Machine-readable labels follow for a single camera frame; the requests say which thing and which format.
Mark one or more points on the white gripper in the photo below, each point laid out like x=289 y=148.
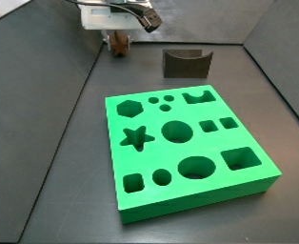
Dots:
x=105 y=18

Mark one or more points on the brown star prism object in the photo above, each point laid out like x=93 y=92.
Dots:
x=118 y=43

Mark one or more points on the dark grey curved fixture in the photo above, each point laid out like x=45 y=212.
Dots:
x=185 y=63

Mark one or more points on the green shape sorter block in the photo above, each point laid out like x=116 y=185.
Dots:
x=181 y=152

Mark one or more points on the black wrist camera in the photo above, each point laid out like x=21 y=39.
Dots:
x=150 y=20

